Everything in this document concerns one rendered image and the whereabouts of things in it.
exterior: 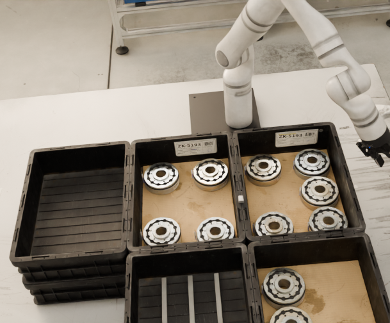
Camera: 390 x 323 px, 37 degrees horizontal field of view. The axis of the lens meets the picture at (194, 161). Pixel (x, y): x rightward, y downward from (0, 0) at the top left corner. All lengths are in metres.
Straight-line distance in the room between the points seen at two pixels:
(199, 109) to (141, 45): 1.69
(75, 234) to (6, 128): 0.71
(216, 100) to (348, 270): 0.84
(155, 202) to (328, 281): 0.53
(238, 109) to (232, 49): 0.26
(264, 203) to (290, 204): 0.07
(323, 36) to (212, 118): 0.70
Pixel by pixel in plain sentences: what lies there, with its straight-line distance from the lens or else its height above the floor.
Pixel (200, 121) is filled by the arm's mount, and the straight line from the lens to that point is 2.04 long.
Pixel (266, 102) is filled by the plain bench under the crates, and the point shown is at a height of 0.70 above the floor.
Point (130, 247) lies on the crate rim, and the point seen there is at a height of 0.93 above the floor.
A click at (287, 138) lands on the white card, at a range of 1.77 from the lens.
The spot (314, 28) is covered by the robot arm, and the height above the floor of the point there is 1.31.
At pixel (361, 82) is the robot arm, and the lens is 1.47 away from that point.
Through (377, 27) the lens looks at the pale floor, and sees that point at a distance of 3.83.
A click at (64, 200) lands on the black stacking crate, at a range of 1.78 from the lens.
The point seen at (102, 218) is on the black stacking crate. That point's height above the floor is 0.83.
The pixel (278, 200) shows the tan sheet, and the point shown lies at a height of 0.83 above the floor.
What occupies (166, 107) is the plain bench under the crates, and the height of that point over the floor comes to 0.70.
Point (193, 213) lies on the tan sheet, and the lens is 1.67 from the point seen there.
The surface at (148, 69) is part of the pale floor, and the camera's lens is 3.53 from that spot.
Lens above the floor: 2.14
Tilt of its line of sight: 47 degrees down
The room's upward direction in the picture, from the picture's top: 7 degrees counter-clockwise
